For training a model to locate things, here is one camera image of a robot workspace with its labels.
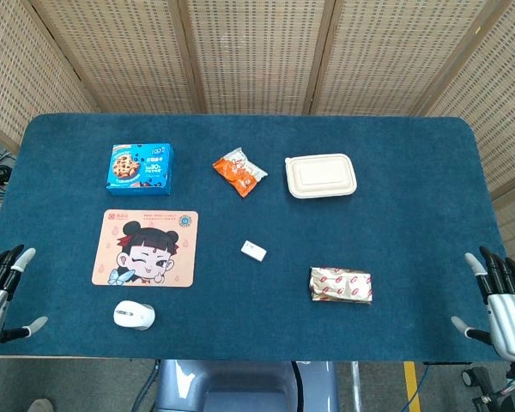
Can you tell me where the orange white snack packet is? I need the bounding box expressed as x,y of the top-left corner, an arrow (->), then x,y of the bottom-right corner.
212,147 -> 269,199

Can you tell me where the gold foil red-print snack pack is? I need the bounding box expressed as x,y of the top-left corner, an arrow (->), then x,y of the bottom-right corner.
309,266 -> 373,305

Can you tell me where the blue cable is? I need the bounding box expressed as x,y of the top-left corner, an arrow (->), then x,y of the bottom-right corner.
415,362 -> 433,412

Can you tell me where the grey shoe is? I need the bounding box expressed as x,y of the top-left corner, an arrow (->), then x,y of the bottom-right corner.
27,397 -> 56,412

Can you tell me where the woven bamboo folding screen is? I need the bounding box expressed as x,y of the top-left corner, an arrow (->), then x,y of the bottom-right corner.
0,0 -> 515,254

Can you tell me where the beige lidded food container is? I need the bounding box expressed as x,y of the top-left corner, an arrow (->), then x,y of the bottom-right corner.
284,153 -> 358,200

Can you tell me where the blue felt table mat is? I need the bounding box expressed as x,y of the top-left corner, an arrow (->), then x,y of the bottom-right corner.
0,112 -> 512,363

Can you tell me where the pink cartoon girl mouse pad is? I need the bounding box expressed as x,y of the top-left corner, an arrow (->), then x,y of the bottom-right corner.
91,209 -> 200,288

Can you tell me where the blue cookie box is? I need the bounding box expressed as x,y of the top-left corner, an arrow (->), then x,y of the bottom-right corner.
106,142 -> 174,197

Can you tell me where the white computer mouse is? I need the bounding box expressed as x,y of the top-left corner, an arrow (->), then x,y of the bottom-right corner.
112,300 -> 156,331

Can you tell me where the small white rectangular box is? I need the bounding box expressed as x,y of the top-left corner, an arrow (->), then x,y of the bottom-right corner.
240,240 -> 268,263

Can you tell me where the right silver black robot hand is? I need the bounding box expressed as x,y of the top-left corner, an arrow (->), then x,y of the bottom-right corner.
451,245 -> 515,363

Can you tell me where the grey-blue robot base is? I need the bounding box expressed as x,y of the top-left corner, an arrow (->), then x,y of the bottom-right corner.
155,359 -> 340,412

